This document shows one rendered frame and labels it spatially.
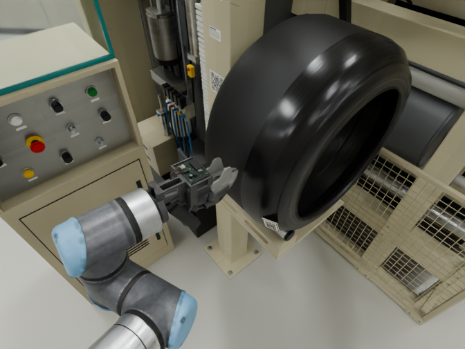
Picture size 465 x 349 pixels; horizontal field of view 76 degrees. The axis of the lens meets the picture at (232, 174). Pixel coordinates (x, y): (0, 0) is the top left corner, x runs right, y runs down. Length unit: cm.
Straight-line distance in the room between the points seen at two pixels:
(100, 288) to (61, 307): 146
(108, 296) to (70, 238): 14
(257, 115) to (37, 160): 84
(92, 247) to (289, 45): 54
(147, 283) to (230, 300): 129
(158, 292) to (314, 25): 64
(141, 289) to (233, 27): 67
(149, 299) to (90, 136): 80
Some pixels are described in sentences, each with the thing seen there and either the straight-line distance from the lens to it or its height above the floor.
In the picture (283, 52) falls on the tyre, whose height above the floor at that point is 144.
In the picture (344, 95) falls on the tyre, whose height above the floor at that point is 141.
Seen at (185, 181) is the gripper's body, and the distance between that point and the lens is 56.
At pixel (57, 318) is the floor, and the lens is 205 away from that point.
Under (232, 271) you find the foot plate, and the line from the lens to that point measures 189.
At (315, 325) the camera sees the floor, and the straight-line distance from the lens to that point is 186.
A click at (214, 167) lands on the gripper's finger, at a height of 127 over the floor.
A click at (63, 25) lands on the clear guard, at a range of 104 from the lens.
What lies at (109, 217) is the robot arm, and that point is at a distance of 54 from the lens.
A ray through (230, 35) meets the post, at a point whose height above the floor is 139.
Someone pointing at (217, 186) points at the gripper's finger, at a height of 126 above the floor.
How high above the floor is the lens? 174
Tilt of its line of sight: 48 degrees down
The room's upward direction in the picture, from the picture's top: straight up
